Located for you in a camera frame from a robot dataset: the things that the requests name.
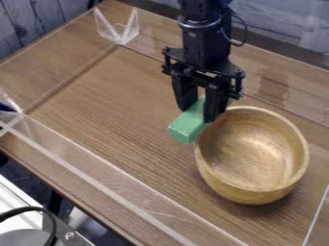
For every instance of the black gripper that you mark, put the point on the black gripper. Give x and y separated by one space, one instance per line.
203 61

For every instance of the green rectangular block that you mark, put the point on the green rectangular block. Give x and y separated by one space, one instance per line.
188 125

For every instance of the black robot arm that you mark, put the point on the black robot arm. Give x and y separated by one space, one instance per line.
199 10

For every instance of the brown wooden bowl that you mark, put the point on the brown wooden bowl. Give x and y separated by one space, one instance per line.
251 155

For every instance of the clear acrylic front barrier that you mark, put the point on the clear acrylic front barrier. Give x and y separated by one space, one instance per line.
148 218

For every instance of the grey metal base plate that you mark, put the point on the grey metal base plate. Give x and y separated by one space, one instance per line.
65 236

